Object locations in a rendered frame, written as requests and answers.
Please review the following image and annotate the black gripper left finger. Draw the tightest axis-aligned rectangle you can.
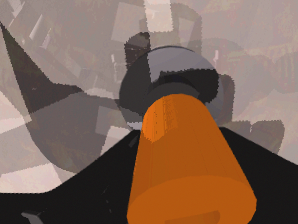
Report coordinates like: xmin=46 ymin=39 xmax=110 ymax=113
xmin=0 ymin=129 xmax=141 ymax=224

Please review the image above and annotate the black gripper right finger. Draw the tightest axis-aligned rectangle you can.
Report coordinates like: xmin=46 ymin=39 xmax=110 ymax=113
xmin=220 ymin=127 xmax=298 ymax=224

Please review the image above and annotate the orange knob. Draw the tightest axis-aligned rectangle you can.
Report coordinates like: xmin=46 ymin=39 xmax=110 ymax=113
xmin=126 ymin=93 xmax=257 ymax=224

